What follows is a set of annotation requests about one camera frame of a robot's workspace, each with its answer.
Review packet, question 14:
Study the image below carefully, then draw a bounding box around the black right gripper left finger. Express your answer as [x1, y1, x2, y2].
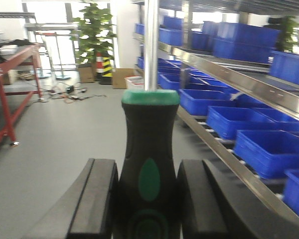
[23, 158, 118, 239]

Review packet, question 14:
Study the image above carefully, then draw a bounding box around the green black screwdriver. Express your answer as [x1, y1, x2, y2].
[113, 0, 180, 239]

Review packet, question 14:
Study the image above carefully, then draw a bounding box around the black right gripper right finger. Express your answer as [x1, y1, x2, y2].
[177, 160, 299, 239]

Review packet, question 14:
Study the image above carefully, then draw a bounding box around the brown cardboard box floor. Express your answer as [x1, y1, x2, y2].
[112, 68, 135, 89]

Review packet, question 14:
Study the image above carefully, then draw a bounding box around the green potted plant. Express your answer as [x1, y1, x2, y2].
[69, 0, 118, 67]

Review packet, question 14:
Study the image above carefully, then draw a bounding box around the steel roller shelf rack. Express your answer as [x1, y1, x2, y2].
[132, 0, 299, 239]

